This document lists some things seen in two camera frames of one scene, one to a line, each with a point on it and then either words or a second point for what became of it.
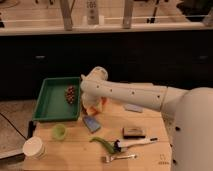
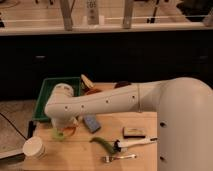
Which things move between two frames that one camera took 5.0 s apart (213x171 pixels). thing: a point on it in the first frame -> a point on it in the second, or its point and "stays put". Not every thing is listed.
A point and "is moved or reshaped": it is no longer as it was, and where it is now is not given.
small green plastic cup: x=59 y=131 stays put
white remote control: x=92 y=12 stays put
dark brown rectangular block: x=133 y=133 stays put
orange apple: x=99 y=108 is moved or reshaped
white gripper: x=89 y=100 -> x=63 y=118
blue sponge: x=92 y=123 stays put
